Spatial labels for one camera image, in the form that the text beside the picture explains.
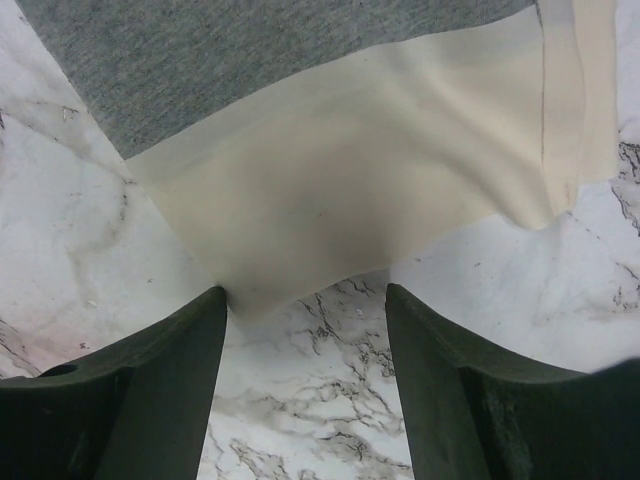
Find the grey cream underwear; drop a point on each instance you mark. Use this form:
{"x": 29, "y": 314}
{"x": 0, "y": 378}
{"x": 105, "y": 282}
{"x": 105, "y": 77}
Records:
{"x": 293, "y": 144}

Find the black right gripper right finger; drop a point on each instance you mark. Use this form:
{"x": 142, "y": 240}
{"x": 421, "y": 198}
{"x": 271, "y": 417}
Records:
{"x": 475, "y": 410}

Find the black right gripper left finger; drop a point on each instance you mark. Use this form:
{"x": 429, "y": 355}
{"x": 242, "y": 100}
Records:
{"x": 135, "y": 409}

